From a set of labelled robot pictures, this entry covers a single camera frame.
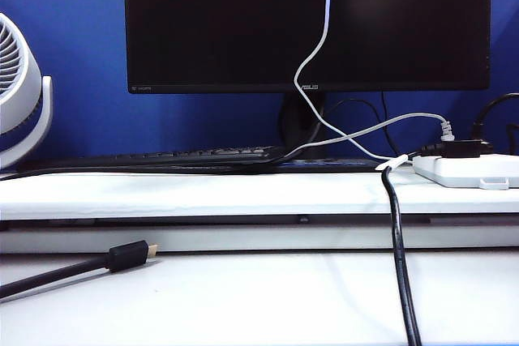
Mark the white desk fan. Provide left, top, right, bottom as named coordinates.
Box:
left=0, top=12, right=54, bottom=171

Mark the thin black wire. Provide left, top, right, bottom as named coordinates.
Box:
left=504, top=122, right=519, bottom=155

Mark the black power plug with cord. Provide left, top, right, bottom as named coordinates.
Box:
left=417, top=92, right=519, bottom=160

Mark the white Type-C charging cable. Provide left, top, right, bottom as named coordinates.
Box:
left=294, top=0, right=409, bottom=172

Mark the thick black cable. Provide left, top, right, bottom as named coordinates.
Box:
left=380, top=167, right=422, bottom=346

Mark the blue cubicle partition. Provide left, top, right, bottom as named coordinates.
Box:
left=0, top=0, right=519, bottom=160

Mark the white power strip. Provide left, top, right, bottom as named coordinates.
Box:
left=412, top=153, right=519, bottom=191

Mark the grey ethernet cable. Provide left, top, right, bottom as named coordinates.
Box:
left=283, top=113, right=454, bottom=160

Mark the black HDMI cable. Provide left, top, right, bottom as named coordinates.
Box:
left=0, top=240, right=160, bottom=301

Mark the black ASUS computer monitor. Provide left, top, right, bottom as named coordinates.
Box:
left=123, top=0, right=492, bottom=95

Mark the black monitor stand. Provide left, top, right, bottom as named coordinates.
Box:
left=277, top=92, right=380, bottom=173

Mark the thin black monitor cable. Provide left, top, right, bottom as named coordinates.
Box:
left=324, top=92, right=402, bottom=156

